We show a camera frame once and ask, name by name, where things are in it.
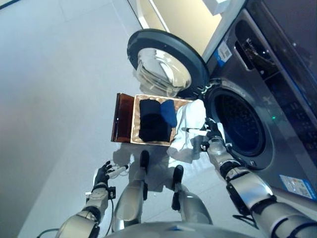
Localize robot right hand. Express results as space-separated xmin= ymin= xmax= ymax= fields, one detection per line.
xmin=182 ymin=118 xmax=225 ymax=144

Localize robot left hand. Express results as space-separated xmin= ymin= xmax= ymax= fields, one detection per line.
xmin=93 ymin=160 xmax=129 ymax=191

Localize white garment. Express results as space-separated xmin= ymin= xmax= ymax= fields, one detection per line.
xmin=167 ymin=98 xmax=226 ymax=164

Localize blue garment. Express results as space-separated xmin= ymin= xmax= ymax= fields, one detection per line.
xmin=159 ymin=100 xmax=178 ymax=126

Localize black garment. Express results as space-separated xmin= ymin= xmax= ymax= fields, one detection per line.
xmin=138 ymin=99 xmax=173 ymax=142

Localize grey front-load washing machine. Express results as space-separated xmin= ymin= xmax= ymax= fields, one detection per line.
xmin=202 ymin=8 xmax=317 ymax=199

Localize round washing machine door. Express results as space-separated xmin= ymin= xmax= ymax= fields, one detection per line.
xmin=126 ymin=29 xmax=208 ymax=98

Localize robot legs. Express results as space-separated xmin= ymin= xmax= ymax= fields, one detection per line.
xmin=111 ymin=150 xmax=151 ymax=231

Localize brown translucent acrylic stand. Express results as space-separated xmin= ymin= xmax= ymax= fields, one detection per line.
xmin=110 ymin=93 xmax=136 ymax=143

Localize rectangular wicker laundry basket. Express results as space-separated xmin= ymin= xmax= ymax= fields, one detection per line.
xmin=130 ymin=93 xmax=196 ymax=147

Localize silver robot right leg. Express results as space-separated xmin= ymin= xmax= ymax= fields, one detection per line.
xmin=170 ymin=165 xmax=213 ymax=226

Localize silver robot torso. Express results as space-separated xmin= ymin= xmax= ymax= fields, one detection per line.
xmin=104 ymin=220 xmax=256 ymax=238

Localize white counter cabinet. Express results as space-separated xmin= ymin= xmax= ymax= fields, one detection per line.
xmin=127 ymin=0 xmax=230 ymax=54

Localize grey stacked tumble dryer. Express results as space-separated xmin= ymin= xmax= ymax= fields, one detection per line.
xmin=246 ymin=0 xmax=317 ymax=82

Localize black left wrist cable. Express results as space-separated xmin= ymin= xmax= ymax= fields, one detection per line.
xmin=39 ymin=193 xmax=117 ymax=238

